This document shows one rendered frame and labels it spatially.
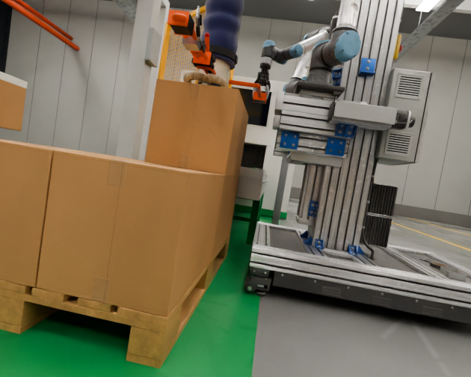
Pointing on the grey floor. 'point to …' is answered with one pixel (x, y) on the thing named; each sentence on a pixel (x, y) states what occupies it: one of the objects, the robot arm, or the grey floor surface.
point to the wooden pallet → (13, 295)
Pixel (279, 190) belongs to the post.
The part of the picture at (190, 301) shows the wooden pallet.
